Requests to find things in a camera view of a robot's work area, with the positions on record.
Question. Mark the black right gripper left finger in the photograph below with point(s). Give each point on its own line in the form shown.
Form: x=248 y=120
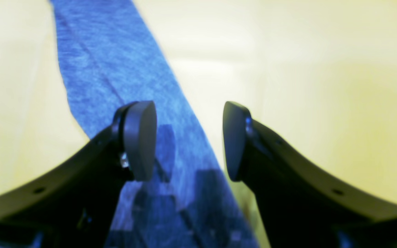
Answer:
x=73 y=205

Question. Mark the grey long-sleeve T-shirt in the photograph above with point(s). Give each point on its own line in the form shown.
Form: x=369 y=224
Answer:
x=180 y=197

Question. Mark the yellow table cloth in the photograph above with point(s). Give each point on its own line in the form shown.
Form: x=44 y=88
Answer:
x=322 y=74

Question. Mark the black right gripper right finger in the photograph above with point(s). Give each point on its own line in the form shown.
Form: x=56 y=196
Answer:
x=300 y=204

